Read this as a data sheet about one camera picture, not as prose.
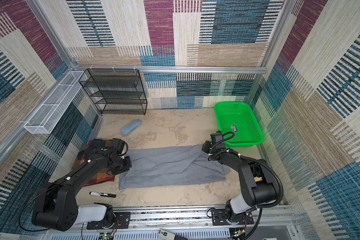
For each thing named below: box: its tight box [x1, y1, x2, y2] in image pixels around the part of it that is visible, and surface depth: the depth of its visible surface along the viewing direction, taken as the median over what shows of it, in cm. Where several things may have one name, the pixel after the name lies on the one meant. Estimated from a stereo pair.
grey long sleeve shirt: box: [119, 145, 231, 190], surface depth 90 cm
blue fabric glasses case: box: [120, 119, 142, 136], surface depth 109 cm
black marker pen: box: [89, 191, 117, 198], surface depth 82 cm
